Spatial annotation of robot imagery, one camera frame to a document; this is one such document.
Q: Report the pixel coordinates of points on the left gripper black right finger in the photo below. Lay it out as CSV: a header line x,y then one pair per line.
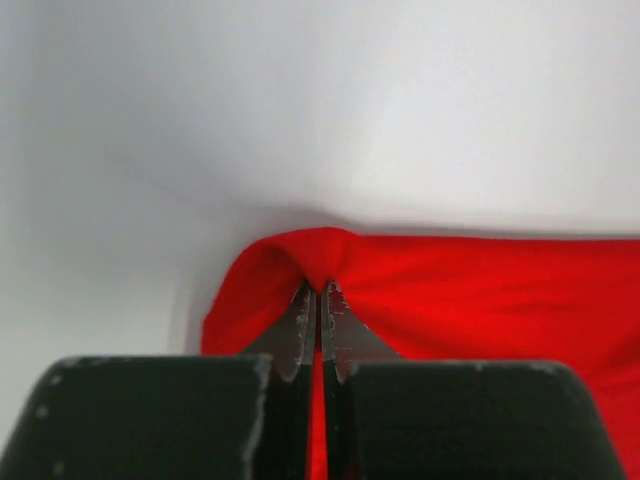
x,y
391,418

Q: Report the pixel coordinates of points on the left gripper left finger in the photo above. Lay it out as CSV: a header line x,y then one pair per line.
x,y
242,416

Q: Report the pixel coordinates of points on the red t shirt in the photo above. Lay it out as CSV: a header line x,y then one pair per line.
x,y
573,301

